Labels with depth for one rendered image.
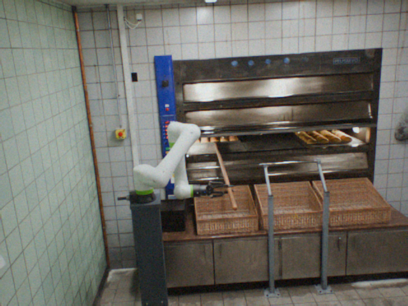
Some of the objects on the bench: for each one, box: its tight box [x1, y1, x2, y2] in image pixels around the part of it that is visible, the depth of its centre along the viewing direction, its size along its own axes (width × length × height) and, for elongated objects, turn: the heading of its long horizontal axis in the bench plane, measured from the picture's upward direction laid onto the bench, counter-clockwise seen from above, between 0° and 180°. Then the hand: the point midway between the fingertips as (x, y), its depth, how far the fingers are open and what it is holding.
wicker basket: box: [254, 181, 323, 231], centre depth 366 cm, size 49×56×28 cm
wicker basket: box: [194, 185, 258, 236], centre depth 365 cm, size 49×56×28 cm
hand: (228, 189), depth 280 cm, fingers closed on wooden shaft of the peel, 3 cm apart
